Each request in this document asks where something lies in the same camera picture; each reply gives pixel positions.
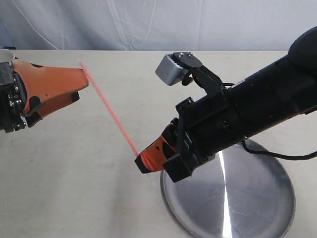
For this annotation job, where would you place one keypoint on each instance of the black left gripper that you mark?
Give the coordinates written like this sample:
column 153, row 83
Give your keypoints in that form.
column 48, row 89

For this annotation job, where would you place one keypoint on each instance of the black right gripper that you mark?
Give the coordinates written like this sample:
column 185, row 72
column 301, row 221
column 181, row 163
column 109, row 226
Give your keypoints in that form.
column 204, row 128

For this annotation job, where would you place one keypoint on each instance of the thin red straw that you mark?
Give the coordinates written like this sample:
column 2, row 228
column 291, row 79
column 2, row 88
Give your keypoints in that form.
column 108, row 107

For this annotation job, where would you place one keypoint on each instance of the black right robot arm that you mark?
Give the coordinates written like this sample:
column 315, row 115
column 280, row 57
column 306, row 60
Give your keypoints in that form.
column 280, row 91

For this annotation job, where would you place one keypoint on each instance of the white patterned bowl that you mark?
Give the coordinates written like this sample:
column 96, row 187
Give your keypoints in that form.
column 6, row 55

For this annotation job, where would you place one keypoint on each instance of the white backdrop cloth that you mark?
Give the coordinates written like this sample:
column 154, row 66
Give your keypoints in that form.
column 162, row 25

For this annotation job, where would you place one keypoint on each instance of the round steel plate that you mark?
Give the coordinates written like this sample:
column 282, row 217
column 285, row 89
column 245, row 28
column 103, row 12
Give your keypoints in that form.
column 236, row 195

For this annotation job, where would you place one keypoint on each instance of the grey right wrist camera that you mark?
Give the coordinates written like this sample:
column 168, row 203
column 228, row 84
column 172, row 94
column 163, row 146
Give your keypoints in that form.
column 185, row 68

